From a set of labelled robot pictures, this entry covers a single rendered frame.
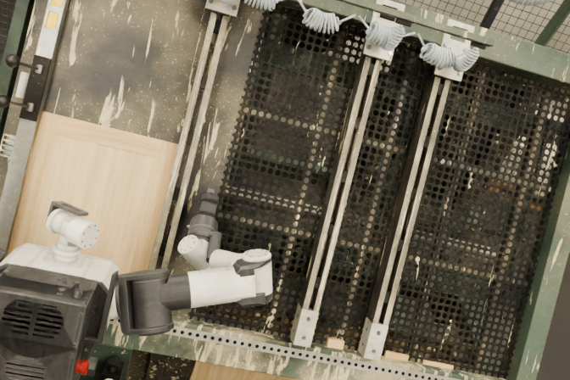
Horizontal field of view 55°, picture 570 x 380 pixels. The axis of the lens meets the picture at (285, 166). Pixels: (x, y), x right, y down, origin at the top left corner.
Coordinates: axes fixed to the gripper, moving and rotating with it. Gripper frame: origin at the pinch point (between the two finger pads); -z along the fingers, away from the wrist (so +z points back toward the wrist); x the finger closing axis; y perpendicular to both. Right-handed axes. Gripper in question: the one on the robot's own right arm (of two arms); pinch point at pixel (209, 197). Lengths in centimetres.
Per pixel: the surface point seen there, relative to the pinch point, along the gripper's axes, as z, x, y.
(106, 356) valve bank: 39, -45, 20
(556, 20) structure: -98, 48, -127
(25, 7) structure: -39, 25, 71
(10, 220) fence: 14, -16, 58
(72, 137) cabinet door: -8.3, 3.3, 46.4
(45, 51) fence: -24, 22, 60
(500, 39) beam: -49, 57, -83
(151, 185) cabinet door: -1.9, -3.1, 19.1
